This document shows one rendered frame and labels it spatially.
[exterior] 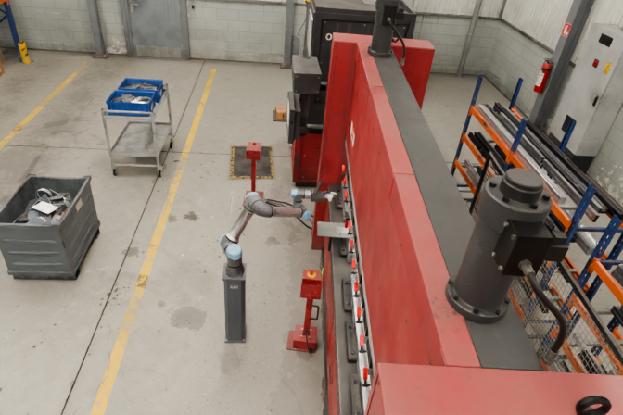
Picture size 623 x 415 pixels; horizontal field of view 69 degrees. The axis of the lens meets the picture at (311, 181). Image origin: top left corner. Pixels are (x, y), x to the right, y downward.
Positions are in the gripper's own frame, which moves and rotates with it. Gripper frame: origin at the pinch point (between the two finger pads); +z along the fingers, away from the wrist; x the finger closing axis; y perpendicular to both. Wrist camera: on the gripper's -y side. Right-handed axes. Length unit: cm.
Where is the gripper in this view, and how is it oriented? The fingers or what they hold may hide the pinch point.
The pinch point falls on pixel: (335, 194)
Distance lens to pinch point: 367.7
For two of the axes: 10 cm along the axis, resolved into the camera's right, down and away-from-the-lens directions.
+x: 0.6, -2.8, -9.6
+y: -0.6, 9.6, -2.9
